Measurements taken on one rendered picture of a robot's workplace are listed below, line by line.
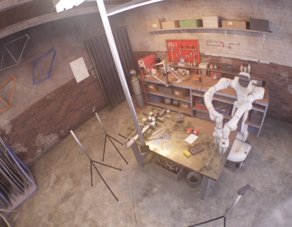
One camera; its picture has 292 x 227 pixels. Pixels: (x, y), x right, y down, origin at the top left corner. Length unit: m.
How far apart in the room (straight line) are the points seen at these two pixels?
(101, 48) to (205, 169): 3.66
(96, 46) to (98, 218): 3.76
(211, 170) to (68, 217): 2.43
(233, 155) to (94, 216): 2.40
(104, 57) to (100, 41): 0.44
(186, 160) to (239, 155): 1.07
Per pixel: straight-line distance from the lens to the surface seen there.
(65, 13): 3.42
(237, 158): 2.56
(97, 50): 4.17
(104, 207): 2.74
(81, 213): 2.91
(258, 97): 1.75
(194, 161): 1.75
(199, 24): 3.44
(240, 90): 1.92
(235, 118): 1.48
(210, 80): 3.47
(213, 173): 1.68
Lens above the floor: 2.31
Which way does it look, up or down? 35 degrees down
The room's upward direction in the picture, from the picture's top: 15 degrees counter-clockwise
